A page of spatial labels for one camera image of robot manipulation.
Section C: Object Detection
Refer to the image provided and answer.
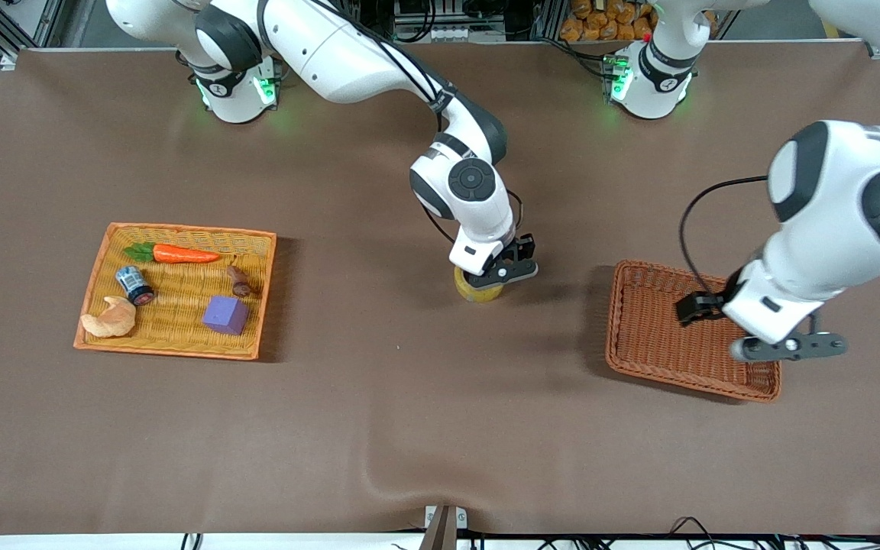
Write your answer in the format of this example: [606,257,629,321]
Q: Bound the yellowish clear tape roll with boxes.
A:
[453,266,504,304]

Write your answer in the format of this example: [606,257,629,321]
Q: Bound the brown wicker basket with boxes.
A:
[605,260,782,403]

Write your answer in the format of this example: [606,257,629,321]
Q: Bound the brown toy root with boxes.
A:
[226,260,255,297]

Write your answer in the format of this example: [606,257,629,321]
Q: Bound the pile of orange snacks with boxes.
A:
[560,0,718,42]

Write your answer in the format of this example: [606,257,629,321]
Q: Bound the black electronics box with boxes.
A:
[394,0,479,24]

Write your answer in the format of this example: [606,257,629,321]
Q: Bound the purple foam cube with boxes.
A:
[202,296,250,336]

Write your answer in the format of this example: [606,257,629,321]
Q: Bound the orange toy carrot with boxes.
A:
[124,242,221,264]

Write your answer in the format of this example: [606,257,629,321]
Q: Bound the yellow wicker tray orange rim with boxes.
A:
[73,222,278,361]

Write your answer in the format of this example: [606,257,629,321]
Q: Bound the small blue labelled jar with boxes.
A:
[116,266,156,307]

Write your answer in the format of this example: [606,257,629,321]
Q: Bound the toy croissant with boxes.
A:
[80,296,137,338]

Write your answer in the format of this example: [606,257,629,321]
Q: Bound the metal camera stand bracket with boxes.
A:
[423,504,469,550]

